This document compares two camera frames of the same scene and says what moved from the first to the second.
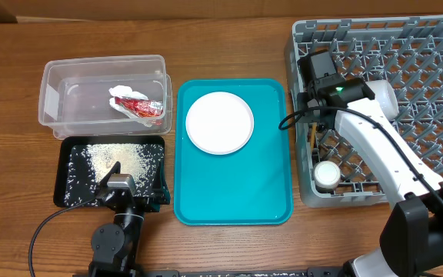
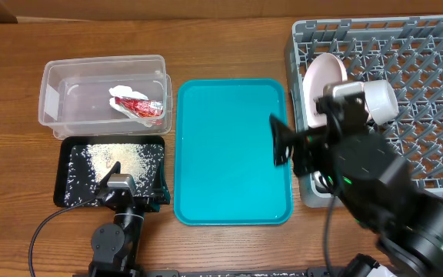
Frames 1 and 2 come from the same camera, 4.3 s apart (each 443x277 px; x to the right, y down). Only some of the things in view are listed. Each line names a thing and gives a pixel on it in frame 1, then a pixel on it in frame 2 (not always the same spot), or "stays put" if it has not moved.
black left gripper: x=161 y=195 stays put
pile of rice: x=90 y=163 stays put
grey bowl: x=384 y=95 stays put
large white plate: x=219 y=123 → x=324 y=69
